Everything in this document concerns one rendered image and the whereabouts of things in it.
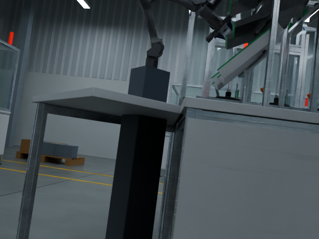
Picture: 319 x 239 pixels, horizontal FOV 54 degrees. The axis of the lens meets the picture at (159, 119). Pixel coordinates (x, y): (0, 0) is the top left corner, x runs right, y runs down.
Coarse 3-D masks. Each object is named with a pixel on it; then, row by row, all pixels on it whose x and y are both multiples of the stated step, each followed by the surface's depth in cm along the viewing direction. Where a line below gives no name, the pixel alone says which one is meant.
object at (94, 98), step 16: (48, 96) 130; (64, 96) 114; (80, 96) 102; (96, 96) 95; (112, 96) 98; (128, 96) 101; (96, 112) 166; (112, 112) 151; (128, 112) 139; (144, 112) 128; (160, 112) 119; (176, 112) 113
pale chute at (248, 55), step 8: (264, 32) 118; (280, 32) 117; (256, 40) 118; (264, 40) 117; (248, 48) 118; (256, 48) 118; (264, 48) 120; (240, 56) 118; (248, 56) 118; (256, 56) 124; (224, 64) 119; (232, 64) 119; (240, 64) 118; (248, 64) 128; (224, 72) 119; (232, 72) 119; (240, 72) 130; (224, 80) 122
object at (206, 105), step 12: (180, 108) 114; (204, 108) 91; (216, 108) 91; (228, 108) 91; (240, 108) 91; (252, 108) 91; (264, 108) 91; (276, 108) 91; (288, 120) 93; (300, 120) 90; (312, 120) 90
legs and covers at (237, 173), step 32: (192, 128) 91; (224, 128) 91; (256, 128) 91; (288, 128) 92; (192, 160) 90; (224, 160) 90; (256, 160) 90; (288, 160) 90; (192, 192) 90; (224, 192) 89; (256, 192) 89; (288, 192) 89; (192, 224) 89; (224, 224) 89; (256, 224) 89; (288, 224) 89
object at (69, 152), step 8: (24, 144) 667; (48, 144) 659; (56, 144) 657; (64, 144) 675; (24, 152) 659; (48, 152) 658; (56, 152) 655; (64, 152) 652; (72, 152) 652; (40, 160) 652; (48, 160) 668; (56, 160) 704; (72, 160) 654; (80, 160) 696
